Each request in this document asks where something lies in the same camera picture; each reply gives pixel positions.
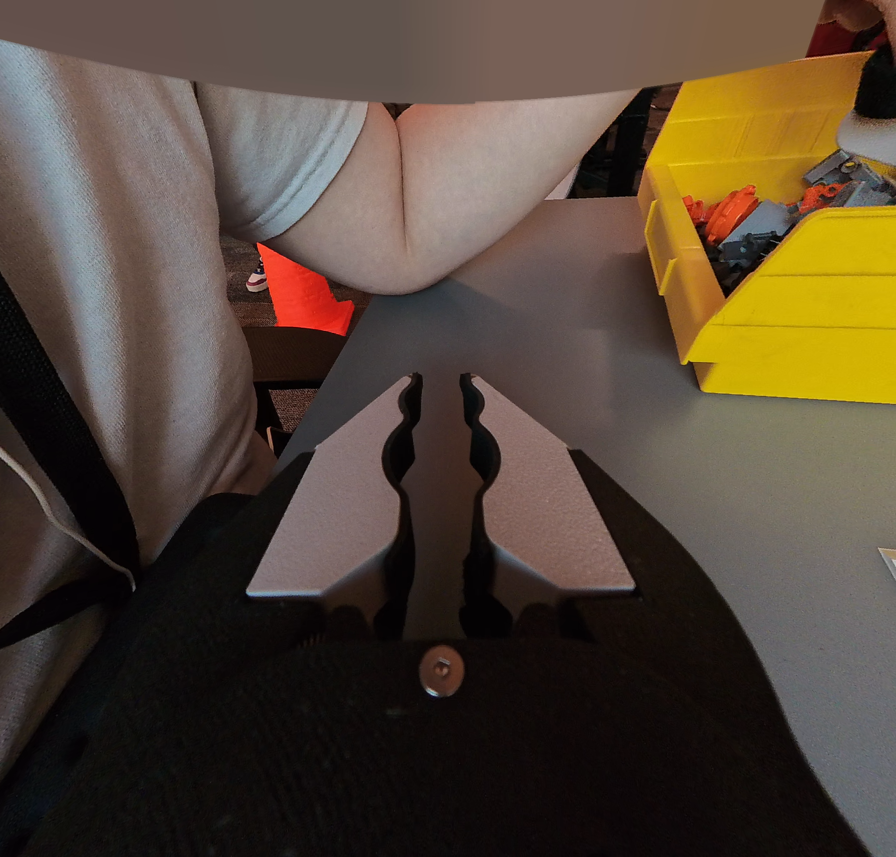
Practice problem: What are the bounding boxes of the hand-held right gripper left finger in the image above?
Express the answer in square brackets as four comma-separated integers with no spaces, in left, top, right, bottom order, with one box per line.
[246,372,425,637]

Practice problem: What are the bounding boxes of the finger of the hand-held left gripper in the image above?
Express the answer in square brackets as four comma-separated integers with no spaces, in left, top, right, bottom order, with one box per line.
[836,109,896,167]

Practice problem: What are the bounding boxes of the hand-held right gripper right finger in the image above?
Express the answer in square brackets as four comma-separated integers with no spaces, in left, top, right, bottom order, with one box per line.
[460,372,637,637]

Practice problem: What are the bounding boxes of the pile of building pieces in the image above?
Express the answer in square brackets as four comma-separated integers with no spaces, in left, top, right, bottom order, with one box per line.
[682,148,896,298]

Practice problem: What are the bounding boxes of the yellow plastic bin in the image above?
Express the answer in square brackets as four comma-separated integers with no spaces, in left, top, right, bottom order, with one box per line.
[637,50,896,406]

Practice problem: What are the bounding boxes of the person's left forearm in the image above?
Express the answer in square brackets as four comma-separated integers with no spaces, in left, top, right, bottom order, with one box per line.
[269,89,642,296]

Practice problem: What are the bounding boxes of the orange gear piece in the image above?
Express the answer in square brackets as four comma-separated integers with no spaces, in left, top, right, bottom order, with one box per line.
[703,185,761,242]

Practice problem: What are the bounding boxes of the orange traffic cone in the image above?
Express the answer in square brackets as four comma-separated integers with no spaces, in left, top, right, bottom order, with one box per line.
[255,242,357,337]

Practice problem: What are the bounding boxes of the person's beige shirt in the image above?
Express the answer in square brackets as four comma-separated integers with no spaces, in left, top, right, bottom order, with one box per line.
[0,39,371,782]

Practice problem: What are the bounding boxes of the white cable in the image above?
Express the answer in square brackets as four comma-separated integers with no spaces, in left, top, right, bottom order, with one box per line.
[0,444,138,593]

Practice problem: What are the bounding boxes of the black chest strap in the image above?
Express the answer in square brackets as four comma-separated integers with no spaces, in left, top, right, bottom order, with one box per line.
[0,269,141,649]

